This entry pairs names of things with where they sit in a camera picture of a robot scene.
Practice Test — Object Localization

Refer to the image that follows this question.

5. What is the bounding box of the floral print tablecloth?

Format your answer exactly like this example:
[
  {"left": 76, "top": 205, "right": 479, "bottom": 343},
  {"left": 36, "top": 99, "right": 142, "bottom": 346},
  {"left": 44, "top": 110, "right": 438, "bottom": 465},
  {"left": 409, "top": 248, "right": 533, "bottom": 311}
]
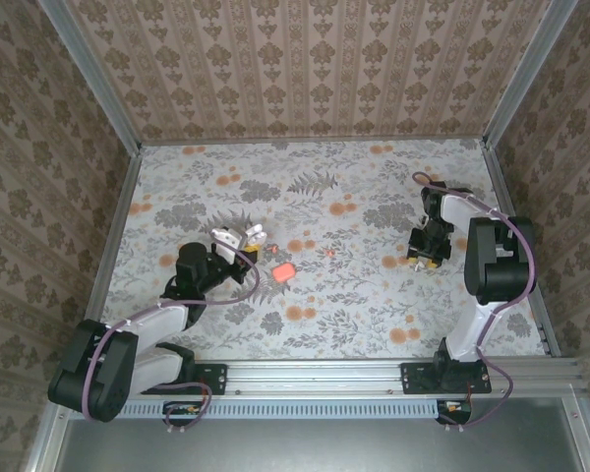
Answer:
[{"left": 76, "top": 137, "right": 555, "bottom": 363}]

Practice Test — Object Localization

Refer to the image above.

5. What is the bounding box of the black controller board box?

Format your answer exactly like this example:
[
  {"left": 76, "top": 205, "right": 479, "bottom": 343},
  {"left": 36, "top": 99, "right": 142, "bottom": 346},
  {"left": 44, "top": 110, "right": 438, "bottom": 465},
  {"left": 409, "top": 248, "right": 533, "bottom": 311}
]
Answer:
[
  {"left": 162, "top": 400, "right": 204, "bottom": 428},
  {"left": 436, "top": 398, "right": 473, "bottom": 427}
]

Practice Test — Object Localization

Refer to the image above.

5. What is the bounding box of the grey metal sheet panel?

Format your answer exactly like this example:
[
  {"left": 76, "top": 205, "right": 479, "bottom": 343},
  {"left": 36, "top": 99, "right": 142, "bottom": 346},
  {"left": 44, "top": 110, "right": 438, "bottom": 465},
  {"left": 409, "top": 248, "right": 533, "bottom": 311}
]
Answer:
[{"left": 58, "top": 397, "right": 586, "bottom": 472}]

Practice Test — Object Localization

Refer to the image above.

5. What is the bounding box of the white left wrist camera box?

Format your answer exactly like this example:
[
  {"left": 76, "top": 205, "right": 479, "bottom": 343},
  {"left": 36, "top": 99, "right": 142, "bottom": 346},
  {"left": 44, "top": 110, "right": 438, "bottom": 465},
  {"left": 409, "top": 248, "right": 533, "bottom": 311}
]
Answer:
[{"left": 209, "top": 225, "right": 246, "bottom": 261}]

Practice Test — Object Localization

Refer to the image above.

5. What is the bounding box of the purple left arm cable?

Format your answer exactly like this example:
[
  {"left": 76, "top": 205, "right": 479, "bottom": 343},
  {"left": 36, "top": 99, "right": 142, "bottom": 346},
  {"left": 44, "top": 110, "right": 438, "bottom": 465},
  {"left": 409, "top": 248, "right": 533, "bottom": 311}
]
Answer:
[{"left": 82, "top": 255, "right": 262, "bottom": 434}]

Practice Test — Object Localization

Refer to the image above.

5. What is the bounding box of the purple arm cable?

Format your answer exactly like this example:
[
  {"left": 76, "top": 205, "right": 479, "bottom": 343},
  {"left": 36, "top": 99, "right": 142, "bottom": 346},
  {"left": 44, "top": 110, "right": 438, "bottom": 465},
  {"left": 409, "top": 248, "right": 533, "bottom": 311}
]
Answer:
[
  {"left": 82, "top": 255, "right": 262, "bottom": 434},
  {"left": 411, "top": 170, "right": 540, "bottom": 428}
]

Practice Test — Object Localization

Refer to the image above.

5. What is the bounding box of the aluminium table side rail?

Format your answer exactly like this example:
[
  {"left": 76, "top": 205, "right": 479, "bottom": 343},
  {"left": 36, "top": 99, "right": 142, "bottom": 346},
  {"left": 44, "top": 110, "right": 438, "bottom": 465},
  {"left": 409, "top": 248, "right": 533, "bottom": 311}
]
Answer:
[
  {"left": 484, "top": 142, "right": 561, "bottom": 358},
  {"left": 72, "top": 145, "right": 144, "bottom": 360}
]

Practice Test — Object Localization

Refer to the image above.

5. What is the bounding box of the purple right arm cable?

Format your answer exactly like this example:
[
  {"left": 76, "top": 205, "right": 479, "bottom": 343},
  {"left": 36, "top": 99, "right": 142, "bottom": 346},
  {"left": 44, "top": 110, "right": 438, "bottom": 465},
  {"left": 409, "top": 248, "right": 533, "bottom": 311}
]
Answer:
[{"left": 411, "top": 170, "right": 540, "bottom": 428}]

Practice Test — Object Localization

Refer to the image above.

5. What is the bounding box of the grey slotted cable duct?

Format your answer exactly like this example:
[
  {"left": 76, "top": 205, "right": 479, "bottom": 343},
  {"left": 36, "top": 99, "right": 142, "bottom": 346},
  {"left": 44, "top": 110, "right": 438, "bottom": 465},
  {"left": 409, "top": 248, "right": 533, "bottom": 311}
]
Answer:
[{"left": 112, "top": 400, "right": 443, "bottom": 420}]

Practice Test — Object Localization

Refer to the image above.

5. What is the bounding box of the aluminium frame post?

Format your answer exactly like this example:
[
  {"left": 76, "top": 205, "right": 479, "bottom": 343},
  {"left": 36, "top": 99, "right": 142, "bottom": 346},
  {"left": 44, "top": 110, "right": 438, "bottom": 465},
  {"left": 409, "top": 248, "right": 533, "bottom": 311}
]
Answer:
[
  {"left": 481, "top": 0, "right": 584, "bottom": 151},
  {"left": 37, "top": 0, "right": 144, "bottom": 156}
]

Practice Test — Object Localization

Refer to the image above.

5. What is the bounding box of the aluminium frame bar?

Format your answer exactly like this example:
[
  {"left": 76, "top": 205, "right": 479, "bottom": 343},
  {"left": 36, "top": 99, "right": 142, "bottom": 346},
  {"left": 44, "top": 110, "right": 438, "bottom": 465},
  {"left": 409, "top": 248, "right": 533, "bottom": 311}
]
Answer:
[
  {"left": 561, "top": 392, "right": 590, "bottom": 472},
  {"left": 24, "top": 407, "right": 73, "bottom": 472}
]

